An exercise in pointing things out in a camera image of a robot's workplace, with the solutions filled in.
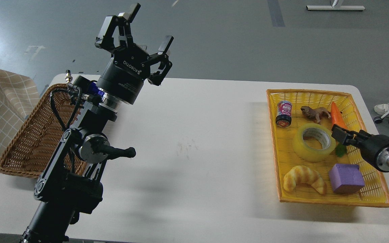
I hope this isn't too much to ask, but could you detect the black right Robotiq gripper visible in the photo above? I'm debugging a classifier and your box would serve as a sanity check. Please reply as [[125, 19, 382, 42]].
[[332, 124, 389, 169]]

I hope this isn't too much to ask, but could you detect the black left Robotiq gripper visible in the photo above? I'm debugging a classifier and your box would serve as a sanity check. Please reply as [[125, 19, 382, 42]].
[[95, 3, 174, 104]]

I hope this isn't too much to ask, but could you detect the yellow tape roll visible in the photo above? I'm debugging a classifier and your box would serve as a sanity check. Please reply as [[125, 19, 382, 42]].
[[291, 123, 336, 162]]

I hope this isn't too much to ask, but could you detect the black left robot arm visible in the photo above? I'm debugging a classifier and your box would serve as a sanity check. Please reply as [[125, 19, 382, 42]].
[[20, 3, 174, 243]]

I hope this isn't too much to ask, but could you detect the orange toy carrot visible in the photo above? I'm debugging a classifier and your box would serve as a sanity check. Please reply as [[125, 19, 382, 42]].
[[330, 102, 348, 158]]

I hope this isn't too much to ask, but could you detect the brown toy animal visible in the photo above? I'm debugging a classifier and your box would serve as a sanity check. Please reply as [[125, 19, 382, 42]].
[[301, 106, 332, 124]]

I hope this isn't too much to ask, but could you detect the purple foam block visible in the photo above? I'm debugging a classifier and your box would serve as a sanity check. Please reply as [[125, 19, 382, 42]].
[[328, 163, 365, 194]]

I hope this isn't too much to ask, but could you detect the yellow plastic basket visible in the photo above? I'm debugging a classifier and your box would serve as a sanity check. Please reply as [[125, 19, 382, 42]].
[[266, 89, 389, 208]]

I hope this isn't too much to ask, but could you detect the toy croissant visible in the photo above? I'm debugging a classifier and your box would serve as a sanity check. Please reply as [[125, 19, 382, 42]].
[[283, 165, 327, 195]]

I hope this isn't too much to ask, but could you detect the small red drink can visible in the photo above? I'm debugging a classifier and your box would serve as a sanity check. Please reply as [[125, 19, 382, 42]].
[[275, 100, 293, 128]]

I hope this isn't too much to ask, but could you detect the white stand base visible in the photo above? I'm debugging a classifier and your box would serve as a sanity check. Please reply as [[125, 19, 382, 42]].
[[306, 0, 366, 12]]

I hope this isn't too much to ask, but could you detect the brown wicker basket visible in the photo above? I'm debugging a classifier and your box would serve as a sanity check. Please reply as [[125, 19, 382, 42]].
[[0, 84, 75, 179]]

